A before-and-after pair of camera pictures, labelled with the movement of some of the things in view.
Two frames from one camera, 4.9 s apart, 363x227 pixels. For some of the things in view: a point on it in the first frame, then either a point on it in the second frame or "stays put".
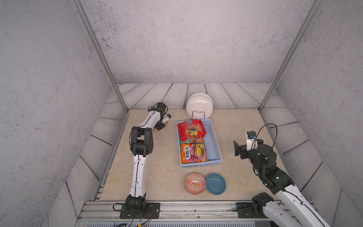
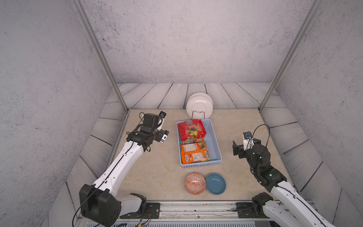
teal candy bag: [197, 140] stays put
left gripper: [159, 128] to [162, 135]
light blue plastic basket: [213, 150] stays put
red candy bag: [191, 130] stays put
